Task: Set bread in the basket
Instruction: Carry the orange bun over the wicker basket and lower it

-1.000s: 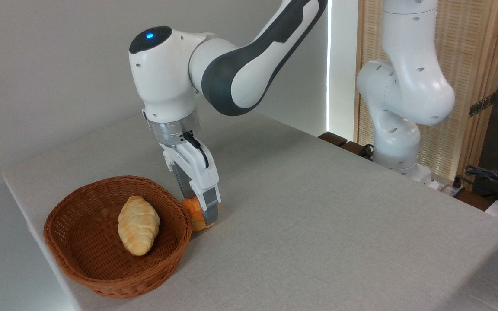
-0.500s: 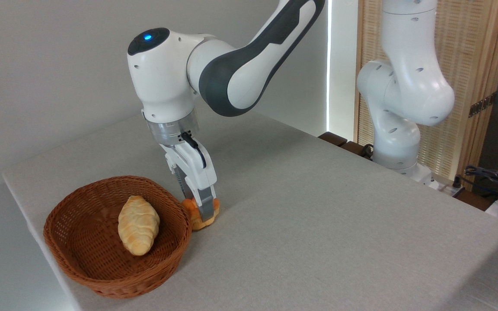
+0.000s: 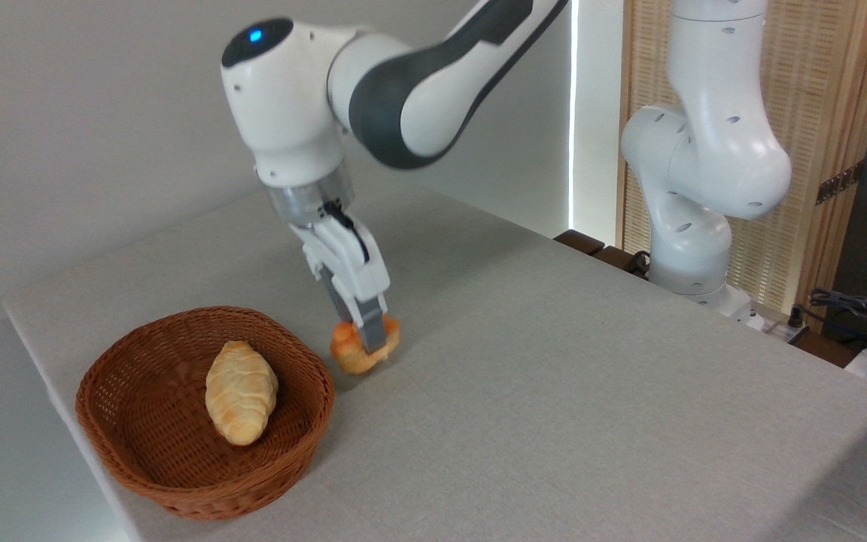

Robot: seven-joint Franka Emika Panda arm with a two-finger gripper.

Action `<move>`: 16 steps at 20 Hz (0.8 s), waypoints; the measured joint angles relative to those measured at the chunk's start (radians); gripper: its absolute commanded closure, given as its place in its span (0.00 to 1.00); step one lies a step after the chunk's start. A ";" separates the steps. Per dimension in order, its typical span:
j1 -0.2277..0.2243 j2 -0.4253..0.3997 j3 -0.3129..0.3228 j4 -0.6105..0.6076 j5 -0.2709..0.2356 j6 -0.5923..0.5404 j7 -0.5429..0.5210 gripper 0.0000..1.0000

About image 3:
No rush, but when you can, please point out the brown wicker basket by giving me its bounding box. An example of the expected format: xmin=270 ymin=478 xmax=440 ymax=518
xmin=75 ymin=306 xmax=335 ymax=522

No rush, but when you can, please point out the brass screen hinge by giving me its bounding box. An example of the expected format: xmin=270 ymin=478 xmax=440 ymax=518
xmin=815 ymin=160 xmax=866 ymax=206

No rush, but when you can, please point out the pale croissant bread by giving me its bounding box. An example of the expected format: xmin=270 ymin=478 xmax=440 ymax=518
xmin=205 ymin=340 xmax=280 ymax=446

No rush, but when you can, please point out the wooden slat screen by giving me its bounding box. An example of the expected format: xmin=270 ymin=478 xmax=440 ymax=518
xmin=617 ymin=0 xmax=867 ymax=326

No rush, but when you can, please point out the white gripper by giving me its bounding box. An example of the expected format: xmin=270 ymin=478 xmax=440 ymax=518
xmin=287 ymin=212 xmax=391 ymax=355

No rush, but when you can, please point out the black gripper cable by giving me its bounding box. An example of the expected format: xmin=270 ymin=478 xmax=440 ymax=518
xmin=321 ymin=201 xmax=371 ymax=265

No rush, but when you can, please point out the orange muffin bread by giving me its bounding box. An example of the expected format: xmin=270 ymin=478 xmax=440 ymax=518
xmin=330 ymin=316 xmax=402 ymax=375

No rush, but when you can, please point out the white power strip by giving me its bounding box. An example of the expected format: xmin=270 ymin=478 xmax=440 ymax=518
xmin=748 ymin=311 xmax=811 ymax=344

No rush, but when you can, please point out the black cable bundle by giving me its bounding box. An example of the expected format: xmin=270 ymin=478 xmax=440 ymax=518
xmin=808 ymin=288 xmax=867 ymax=356

